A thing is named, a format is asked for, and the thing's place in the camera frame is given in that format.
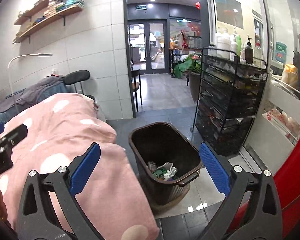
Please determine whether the white plastic bag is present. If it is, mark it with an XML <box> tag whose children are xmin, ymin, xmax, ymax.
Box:
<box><xmin>159</xmin><ymin>162</ymin><xmax>178</xmax><ymax>181</ymax></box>

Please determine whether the green drink carton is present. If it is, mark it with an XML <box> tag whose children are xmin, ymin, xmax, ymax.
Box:
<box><xmin>152</xmin><ymin>167</ymin><xmax>168</xmax><ymax>180</ymax></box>

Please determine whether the brown plastic trash bin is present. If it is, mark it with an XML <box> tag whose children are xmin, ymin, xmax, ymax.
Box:
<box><xmin>128</xmin><ymin>122</ymin><xmax>202</xmax><ymax>206</ymax></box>

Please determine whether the blue massage bed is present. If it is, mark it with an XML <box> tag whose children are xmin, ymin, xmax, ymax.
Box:
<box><xmin>0</xmin><ymin>75</ymin><xmax>75</xmax><ymax>124</ymax></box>

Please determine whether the red cabinet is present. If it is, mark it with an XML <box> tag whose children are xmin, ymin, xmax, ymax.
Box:
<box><xmin>227</xmin><ymin>125</ymin><xmax>300</xmax><ymax>239</ymax></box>

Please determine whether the white arc floor lamp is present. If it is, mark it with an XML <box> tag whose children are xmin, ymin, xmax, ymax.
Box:
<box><xmin>7</xmin><ymin>52</ymin><xmax>53</xmax><ymax>114</ymax></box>

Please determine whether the glass display cabinet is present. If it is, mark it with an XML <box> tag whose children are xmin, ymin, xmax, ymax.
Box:
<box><xmin>244</xmin><ymin>35</ymin><xmax>300</xmax><ymax>174</ymax></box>

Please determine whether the wooden seat chair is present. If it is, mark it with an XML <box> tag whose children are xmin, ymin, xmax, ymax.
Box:
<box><xmin>131</xmin><ymin>70</ymin><xmax>142</xmax><ymax>112</ymax></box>

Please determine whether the glass double door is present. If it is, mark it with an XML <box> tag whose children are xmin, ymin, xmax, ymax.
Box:
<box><xmin>128</xmin><ymin>20</ymin><xmax>168</xmax><ymax>74</ymax></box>

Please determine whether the dark pump bottle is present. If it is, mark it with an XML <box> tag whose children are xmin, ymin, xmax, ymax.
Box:
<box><xmin>245</xmin><ymin>37</ymin><xmax>254</xmax><ymax>64</ymax></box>

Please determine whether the green potted plant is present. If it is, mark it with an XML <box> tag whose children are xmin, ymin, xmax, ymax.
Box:
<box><xmin>173</xmin><ymin>53</ymin><xmax>202</xmax><ymax>102</ymax></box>

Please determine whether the white large bottle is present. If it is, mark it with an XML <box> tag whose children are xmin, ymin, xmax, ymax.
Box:
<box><xmin>216</xmin><ymin>28</ymin><xmax>231</xmax><ymax>59</ymax></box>

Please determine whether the red hanging ornament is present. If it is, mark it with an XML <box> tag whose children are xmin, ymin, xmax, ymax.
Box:
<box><xmin>195</xmin><ymin>2</ymin><xmax>200</xmax><ymax>10</ymax></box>

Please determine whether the lower wooden wall shelf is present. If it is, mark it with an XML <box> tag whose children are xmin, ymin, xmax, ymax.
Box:
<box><xmin>13</xmin><ymin>5</ymin><xmax>83</xmax><ymax>44</ymax></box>

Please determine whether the wooden wall shelf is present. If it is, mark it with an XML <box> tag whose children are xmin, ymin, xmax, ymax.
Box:
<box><xmin>13</xmin><ymin>5</ymin><xmax>83</xmax><ymax>44</ymax></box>
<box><xmin>13</xmin><ymin>0</ymin><xmax>49</xmax><ymax>25</ymax></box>

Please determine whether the black wire drawer cart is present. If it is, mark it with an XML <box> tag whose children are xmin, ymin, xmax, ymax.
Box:
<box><xmin>192</xmin><ymin>47</ymin><xmax>268</xmax><ymax>157</ymax></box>

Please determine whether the upper wooden wall shelf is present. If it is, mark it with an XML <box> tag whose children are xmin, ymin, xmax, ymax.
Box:
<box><xmin>13</xmin><ymin>0</ymin><xmax>49</xmax><ymax>25</ymax></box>

